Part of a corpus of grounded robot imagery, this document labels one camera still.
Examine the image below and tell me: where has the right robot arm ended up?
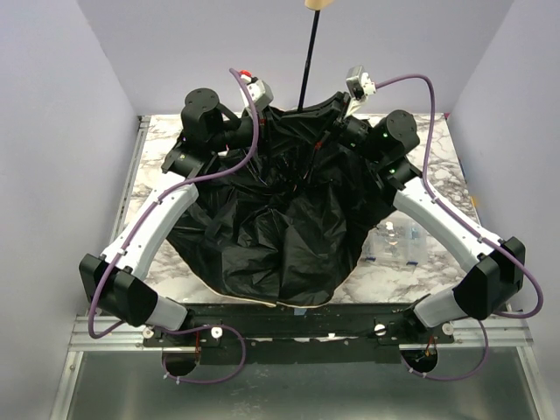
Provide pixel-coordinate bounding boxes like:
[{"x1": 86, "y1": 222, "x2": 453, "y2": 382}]
[{"x1": 275, "y1": 93, "x2": 525, "y2": 330}]

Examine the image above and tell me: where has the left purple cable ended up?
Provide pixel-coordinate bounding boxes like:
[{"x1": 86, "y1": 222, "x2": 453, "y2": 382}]
[{"x1": 87, "y1": 67, "x2": 263, "y2": 385}]

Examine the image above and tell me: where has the aluminium rail frame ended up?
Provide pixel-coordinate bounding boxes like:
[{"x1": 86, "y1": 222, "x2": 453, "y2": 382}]
[{"x1": 68, "y1": 316, "x2": 144, "y2": 352}]

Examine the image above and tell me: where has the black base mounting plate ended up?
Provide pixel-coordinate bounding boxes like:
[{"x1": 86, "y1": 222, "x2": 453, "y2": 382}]
[{"x1": 143, "y1": 304, "x2": 454, "y2": 365}]

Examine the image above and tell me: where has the clear plastic screw box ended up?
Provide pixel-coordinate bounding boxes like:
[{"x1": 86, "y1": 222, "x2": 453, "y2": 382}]
[{"x1": 361, "y1": 219, "x2": 428, "y2": 266}]

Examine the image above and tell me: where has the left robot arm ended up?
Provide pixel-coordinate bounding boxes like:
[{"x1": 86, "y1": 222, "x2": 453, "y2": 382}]
[{"x1": 79, "y1": 80, "x2": 273, "y2": 338}]

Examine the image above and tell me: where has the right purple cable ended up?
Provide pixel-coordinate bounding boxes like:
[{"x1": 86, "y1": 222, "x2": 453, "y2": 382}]
[{"x1": 374, "y1": 74, "x2": 546, "y2": 382}]

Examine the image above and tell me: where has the purple cable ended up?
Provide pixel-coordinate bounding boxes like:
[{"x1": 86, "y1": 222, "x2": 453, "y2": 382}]
[
  {"x1": 87, "y1": 67, "x2": 263, "y2": 385},
  {"x1": 374, "y1": 74, "x2": 546, "y2": 382}
]

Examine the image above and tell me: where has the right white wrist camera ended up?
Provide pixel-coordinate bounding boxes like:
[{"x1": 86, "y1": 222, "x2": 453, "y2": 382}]
[{"x1": 344, "y1": 65, "x2": 377, "y2": 119}]

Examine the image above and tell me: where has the beige umbrella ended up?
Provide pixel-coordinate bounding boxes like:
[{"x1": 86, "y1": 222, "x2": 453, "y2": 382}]
[{"x1": 168, "y1": 0, "x2": 395, "y2": 310}]

